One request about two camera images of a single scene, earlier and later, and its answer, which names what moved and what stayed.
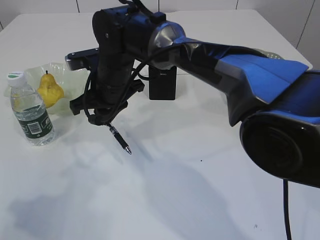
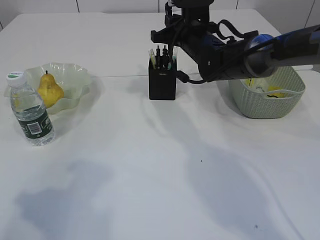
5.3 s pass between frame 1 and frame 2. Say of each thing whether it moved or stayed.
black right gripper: moved
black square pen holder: stayed
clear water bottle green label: stayed
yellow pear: stayed
